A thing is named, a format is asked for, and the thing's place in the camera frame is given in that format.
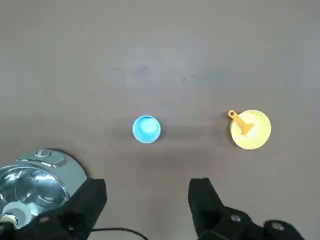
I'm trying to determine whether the yellow plastic bowl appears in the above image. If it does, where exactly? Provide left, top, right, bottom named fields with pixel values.
left=229, top=109, right=272, bottom=150

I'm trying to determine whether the blue plastic cup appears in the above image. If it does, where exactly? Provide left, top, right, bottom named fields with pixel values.
left=131, top=114, right=163, bottom=144

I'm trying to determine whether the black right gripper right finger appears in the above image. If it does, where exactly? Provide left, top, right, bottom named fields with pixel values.
left=188, top=177, right=306, bottom=240

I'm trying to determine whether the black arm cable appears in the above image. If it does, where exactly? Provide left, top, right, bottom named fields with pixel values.
left=91, top=226, right=150, bottom=240

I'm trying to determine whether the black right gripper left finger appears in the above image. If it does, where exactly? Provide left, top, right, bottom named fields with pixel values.
left=13, top=178, right=108, bottom=240

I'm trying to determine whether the grey electric cooking pot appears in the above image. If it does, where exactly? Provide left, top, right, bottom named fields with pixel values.
left=0, top=148, right=88, bottom=230

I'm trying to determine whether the glass pot lid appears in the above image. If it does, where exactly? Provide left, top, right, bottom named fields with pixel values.
left=0, top=161, right=71, bottom=230

